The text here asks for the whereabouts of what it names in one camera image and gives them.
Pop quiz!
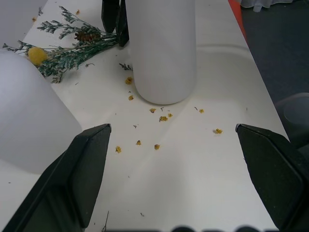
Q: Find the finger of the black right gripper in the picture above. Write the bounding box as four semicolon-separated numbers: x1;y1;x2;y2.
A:
100;0;121;34
115;0;130;47

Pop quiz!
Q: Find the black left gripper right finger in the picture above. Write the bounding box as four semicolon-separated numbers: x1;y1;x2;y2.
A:
235;123;309;232

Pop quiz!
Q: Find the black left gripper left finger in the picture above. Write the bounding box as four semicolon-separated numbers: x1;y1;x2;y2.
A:
0;123;112;232

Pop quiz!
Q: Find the dried green flower bouquet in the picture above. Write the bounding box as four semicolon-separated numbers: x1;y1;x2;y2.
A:
2;5;119;85

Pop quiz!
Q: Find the small green dried sprig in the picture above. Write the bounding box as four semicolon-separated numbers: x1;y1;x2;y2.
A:
119;62;134;72

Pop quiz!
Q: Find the tall white cylindrical vase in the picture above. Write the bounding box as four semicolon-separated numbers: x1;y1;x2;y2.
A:
0;49;83;175
125;0;197;105

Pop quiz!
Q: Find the thin dark dried twig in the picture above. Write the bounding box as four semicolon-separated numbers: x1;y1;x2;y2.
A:
102;210;110;232

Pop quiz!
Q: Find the grey round container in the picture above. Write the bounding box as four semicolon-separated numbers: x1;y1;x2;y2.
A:
276;92;309;149

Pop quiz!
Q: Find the white cloth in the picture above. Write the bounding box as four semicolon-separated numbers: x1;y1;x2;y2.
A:
238;0;275;13

